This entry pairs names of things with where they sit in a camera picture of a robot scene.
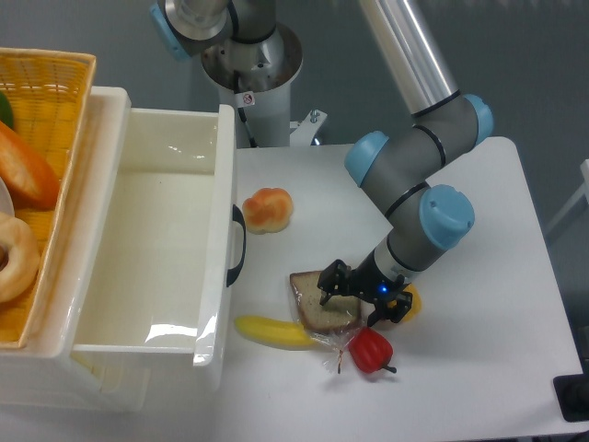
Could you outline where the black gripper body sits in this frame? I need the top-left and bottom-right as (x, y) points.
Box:
(348, 252), (406, 304)

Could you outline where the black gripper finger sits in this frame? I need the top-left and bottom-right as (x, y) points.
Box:
(318, 260), (352, 306)
(366, 291), (413, 327)

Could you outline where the bagged toast slice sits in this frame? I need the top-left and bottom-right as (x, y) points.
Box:
(289, 271), (363, 374)

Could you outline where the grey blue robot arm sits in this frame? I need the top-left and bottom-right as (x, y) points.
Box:
(150, 1), (494, 323)

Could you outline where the yellow toy bell pepper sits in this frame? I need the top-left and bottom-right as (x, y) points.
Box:
(383, 284), (422, 323)

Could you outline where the red toy bell pepper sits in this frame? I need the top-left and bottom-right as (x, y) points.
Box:
(348, 327), (397, 374)

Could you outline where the yellow toy banana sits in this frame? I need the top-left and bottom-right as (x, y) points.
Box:
(234, 315), (316, 350)

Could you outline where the orange knotted bread roll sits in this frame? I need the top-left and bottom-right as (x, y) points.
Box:
(242, 188), (294, 234)

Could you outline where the white plastic drawer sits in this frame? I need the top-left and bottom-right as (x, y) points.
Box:
(73, 105), (240, 391)

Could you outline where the black device at edge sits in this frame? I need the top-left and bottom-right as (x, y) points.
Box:
(553, 374), (588, 423)

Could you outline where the beige bagel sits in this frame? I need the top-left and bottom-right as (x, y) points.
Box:
(1, 213), (40, 303)

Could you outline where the orange baguette loaf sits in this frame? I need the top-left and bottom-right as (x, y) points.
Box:
(1, 122), (60, 211)

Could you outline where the white plate in basket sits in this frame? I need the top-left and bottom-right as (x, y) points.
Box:
(0, 180), (15, 216)

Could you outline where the yellow woven basket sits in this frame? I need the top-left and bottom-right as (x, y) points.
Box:
(1, 48), (97, 350)

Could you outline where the green toy vegetable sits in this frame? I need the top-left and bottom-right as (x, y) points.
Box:
(0, 92), (14, 129)

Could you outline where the black drawer handle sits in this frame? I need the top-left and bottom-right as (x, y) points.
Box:
(225, 204), (248, 288)

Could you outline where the metal mounting bracket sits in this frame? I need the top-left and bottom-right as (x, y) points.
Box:
(289, 109), (328, 147)

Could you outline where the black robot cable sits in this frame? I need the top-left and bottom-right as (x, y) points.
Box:
(236, 105), (259, 149)

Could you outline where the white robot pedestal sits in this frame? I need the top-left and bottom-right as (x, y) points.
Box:
(201, 23), (303, 148)

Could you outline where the white frame at right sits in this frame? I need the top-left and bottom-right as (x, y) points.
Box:
(544, 159), (588, 243)

